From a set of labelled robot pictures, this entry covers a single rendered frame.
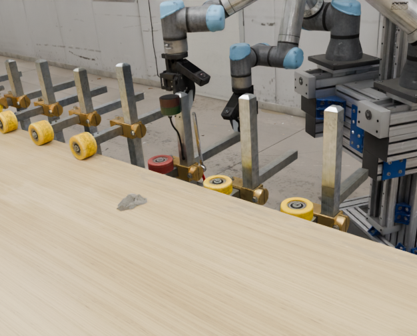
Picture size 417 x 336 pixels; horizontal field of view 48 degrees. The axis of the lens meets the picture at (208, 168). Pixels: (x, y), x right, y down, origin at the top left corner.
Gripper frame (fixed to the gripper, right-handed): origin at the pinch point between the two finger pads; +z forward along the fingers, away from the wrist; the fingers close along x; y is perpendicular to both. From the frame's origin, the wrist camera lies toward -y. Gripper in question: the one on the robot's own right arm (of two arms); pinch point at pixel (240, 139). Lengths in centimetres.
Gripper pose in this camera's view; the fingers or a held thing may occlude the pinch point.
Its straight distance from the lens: 179.2
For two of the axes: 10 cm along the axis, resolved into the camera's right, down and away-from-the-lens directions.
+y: 6.4, -3.7, 6.8
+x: -7.7, -2.2, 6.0
